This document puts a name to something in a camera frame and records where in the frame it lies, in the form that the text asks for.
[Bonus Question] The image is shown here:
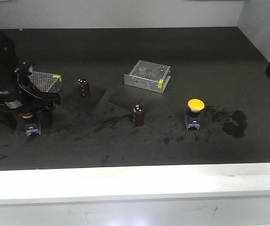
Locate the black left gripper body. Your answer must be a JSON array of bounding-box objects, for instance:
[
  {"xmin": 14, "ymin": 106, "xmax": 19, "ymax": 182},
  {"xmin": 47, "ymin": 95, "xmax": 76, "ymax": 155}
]
[{"xmin": 0, "ymin": 65, "xmax": 61, "ymax": 130}]

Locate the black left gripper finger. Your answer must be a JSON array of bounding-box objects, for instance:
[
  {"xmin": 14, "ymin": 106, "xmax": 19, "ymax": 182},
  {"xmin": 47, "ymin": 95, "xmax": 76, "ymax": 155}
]
[{"xmin": 41, "ymin": 108, "xmax": 53, "ymax": 128}]

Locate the red mushroom push button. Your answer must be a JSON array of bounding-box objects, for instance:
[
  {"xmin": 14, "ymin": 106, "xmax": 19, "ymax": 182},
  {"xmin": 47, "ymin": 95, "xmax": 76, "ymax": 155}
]
[{"xmin": 19, "ymin": 113, "xmax": 41, "ymax": 137}]

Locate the yellow mushroom push button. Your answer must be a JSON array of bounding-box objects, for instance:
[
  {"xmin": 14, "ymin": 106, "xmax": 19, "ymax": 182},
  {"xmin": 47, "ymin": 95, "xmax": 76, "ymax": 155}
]
[{"xmin": 184, "ymin": 99, "xmax": 205, "ymax": 130}]

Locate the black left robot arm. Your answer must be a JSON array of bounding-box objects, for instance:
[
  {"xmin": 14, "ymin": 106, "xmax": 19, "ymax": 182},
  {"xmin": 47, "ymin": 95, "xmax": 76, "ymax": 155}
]
[{"xmin": 0, "ymin": 32, "xmax": 61, "ymax": 136}]

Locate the left metal mesh power supply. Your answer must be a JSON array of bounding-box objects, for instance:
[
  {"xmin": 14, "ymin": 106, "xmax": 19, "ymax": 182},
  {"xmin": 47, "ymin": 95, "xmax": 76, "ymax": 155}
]
[{"xmin": 28, "ymin": 71, "xmax": 63, "ymax": 93}]

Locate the metal mesh power supply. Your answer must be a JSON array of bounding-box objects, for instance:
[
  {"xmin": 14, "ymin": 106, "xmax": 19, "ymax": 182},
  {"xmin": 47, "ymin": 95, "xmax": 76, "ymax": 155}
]
[
  {"xmin": 124, "ymin": 60, "xmax": 171, "ymax": 94},
  {"xmin": 28, "ymin": 71, "xmax": 63, "ymax": 93}
]

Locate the left dark red capacitor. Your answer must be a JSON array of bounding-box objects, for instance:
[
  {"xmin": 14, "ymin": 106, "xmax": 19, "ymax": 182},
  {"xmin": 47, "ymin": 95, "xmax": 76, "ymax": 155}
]
[{"xmin": 78, "ymin": 79, "xmax": 91, "ymax": 98}]

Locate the dark red capacitor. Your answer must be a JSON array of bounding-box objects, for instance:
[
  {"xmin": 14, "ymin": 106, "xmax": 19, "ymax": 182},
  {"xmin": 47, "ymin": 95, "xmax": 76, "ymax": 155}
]
[
  {"xmin": 133, "ymin": 105, "xmax": 145, "ymax": 127},
  {"xmin": 78, "ymin": 79, "xmax": 91, "ymax": 98}
]

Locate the right dark red capacitor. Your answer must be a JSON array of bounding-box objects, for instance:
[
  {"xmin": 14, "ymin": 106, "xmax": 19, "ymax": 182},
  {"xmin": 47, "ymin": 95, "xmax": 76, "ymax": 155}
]
[{"xmin": 133, "ymin": 105, "xmax": 145, "ymax": 127}]

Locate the right metal mesh power supply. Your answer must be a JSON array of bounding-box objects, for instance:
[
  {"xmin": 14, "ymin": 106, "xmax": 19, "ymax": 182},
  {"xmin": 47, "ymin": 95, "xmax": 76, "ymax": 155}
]
[{"xmin": 124, "ymin": 60, "xmax": 171, "ymax": 94}]

